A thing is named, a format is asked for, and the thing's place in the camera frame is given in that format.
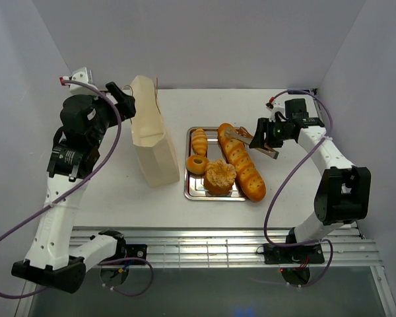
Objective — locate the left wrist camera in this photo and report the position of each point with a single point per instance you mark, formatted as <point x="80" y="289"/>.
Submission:
<point x="82" y="75"/>

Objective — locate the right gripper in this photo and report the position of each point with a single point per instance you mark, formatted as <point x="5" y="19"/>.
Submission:
<point x="264" y="125"/>

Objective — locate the brown paper bag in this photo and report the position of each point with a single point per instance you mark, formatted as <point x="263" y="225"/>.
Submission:
<point x="152" y="141"/>

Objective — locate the aluminium frame rail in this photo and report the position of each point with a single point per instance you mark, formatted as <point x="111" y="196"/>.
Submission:
<point x="194" y="248"/>

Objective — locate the long fake baguette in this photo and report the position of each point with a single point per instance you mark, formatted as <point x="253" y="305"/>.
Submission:
<point x="247" y="176"/>

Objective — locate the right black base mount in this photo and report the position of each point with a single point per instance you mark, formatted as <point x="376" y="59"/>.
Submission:
<point x="282" y="253"/>

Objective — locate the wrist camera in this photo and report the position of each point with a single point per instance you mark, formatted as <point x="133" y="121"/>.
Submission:
<point x="82" y="75"/>
<point x="276" y="110"/>

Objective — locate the fake ring donut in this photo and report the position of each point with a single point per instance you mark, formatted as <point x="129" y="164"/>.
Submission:
<point x="196" y="164"/>

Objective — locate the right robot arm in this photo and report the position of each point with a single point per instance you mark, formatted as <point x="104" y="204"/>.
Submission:
<point x="343" y="193"/>

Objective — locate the metal tray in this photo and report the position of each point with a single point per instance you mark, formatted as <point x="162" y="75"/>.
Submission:
<point x="194" y="188"/>

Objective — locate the metal tongs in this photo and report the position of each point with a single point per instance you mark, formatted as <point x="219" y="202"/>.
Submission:
<point x="245" y="137"/>

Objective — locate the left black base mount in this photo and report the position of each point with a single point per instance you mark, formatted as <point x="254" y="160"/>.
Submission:
<point x="136" y="253"/>

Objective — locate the fake sesame round bread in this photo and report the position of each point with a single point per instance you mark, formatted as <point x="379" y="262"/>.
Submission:
<point x="219" y="177"/>

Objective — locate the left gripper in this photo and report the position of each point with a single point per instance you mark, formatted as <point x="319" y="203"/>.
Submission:
<point x="125" y="104"/>

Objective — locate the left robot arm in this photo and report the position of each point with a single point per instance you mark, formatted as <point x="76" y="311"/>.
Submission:
<point x="85" y="119"/>

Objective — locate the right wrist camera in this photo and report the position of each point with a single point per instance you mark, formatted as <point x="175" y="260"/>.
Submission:
<point x="276" y="110"/>

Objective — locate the small fake croissant roll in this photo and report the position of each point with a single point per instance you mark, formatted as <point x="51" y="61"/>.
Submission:
<point x="199" y="142"/>

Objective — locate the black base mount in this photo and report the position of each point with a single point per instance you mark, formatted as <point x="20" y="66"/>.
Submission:
<point x="282" y="253"/>
<point x="136" y="253"/>

